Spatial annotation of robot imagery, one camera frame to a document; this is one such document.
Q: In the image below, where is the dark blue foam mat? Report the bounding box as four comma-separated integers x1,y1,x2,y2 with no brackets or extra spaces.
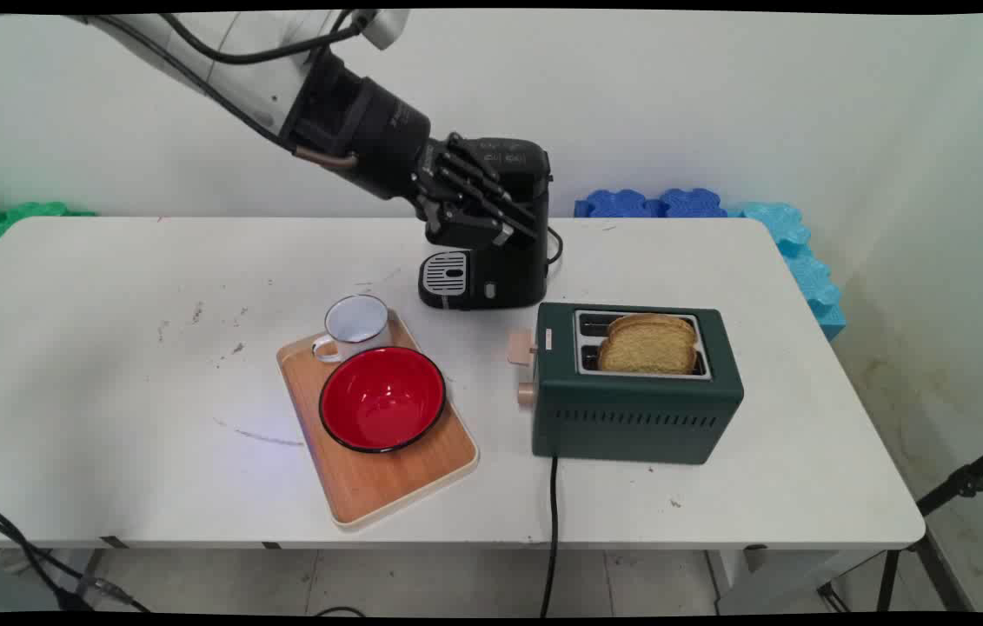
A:
574,188,729,220

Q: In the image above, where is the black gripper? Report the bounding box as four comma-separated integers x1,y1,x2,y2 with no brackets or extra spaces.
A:
350,77,546,250

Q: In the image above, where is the black wrist adapter block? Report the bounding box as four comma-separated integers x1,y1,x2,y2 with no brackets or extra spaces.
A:
289,50,370,162

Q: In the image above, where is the black toaster power cable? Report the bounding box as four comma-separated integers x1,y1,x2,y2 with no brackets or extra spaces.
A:
540,454,562,618

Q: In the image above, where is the light blue foam mat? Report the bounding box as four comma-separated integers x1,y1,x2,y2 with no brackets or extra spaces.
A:
724,202,847,343

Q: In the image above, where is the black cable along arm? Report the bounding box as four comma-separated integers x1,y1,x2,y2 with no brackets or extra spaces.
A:
65,13,294,150

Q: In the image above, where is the black looping arm cable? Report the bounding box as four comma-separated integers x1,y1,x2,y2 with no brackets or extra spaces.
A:
159,10,375,66

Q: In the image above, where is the black coffee machine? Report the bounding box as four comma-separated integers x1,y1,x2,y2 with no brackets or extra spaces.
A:
417,137,555,311

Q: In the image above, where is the black floor cable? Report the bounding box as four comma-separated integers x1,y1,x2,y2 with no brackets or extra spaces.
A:
0,483,83,611
0,503,153,614

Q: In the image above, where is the green foam mat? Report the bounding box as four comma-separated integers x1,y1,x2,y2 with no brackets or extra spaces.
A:
0,201,97,260

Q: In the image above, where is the black tripod stand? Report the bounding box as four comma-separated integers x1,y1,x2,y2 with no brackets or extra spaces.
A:
817,430,983,615

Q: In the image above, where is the brown short wrist cable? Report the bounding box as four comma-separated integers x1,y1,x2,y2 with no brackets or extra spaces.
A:
294,145,360,170

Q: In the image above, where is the wooden serving tray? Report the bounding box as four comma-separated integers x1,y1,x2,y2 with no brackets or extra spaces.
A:
276,308,481,531

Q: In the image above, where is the toasted bread slice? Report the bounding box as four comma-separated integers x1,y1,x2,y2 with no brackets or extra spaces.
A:
597,325,701,376
608,313,698,345

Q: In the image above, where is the red enamel bowl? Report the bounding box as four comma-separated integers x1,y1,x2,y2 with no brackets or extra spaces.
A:
318,345,448,455

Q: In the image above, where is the white enamel mug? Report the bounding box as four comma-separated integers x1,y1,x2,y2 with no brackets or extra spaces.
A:
311,294,392,364

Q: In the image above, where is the dark green toaster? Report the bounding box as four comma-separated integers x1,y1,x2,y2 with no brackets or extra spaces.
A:
531,302,745,465

